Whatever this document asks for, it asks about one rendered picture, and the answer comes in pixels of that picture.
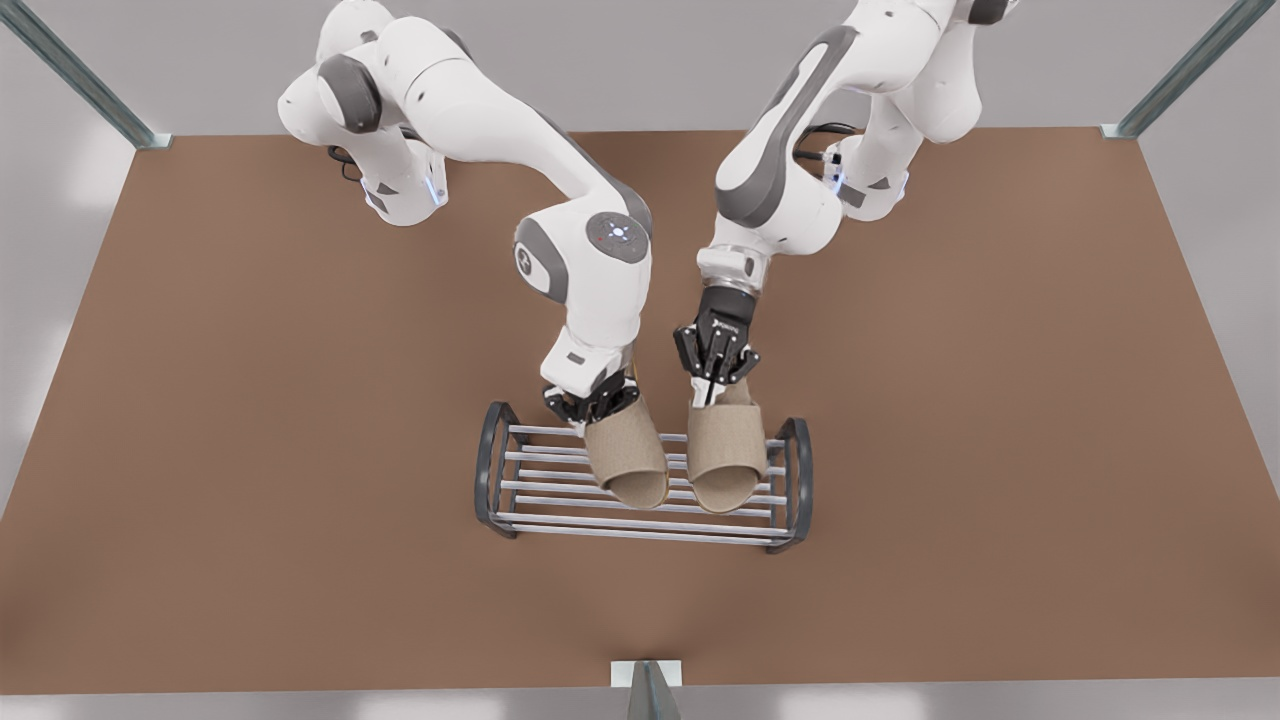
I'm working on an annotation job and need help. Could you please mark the beige slipper with wide toe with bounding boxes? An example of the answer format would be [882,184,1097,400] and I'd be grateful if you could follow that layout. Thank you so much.
[686,378,770,515]

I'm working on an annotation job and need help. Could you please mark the silver frame post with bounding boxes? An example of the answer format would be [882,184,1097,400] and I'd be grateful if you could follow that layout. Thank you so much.
[611,659,684,720]
[1100,0,1280,140]
[0,0,173,151]

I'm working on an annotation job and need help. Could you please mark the grey metal shoe rack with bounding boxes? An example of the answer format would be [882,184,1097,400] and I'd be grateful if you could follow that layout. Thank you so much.
[474,401,814,555]

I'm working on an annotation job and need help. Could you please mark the beige slipper with narrow toe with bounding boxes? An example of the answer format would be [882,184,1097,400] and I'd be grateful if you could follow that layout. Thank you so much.
[583,378,671,510]

